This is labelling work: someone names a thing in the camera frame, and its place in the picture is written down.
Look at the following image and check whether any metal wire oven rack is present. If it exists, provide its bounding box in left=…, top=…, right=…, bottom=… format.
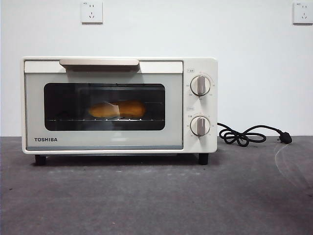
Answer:
left=46, top=118, right=164, bottom=122

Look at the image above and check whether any cream Toshiba toaster oven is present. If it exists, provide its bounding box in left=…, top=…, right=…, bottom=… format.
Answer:
left=21, top=56, right=218, bottom=166

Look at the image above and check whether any white wall socket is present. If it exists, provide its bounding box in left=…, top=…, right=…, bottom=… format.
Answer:
left=81, top=0, right=104, bottom=24
left=292, top=1, right=313, bottom=25

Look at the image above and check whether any cream temperature knob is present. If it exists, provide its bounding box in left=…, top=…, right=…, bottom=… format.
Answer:
left=190, top=74, right=211, bottom=96

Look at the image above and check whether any glass oven door with handle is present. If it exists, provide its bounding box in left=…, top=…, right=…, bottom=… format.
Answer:
left=23, top=58, right=184, bottom=150

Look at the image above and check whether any cream timer knob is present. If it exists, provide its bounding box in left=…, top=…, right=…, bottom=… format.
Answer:
left=190, top=115, right=211, bottom=137

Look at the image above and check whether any yellow corn cob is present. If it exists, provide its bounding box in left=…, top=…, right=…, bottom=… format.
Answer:
left=88, top=99, right=147, bottom=118

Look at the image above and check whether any black oven power cable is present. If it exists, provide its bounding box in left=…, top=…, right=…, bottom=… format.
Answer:
left=217, top=122, right=293, bottom=147

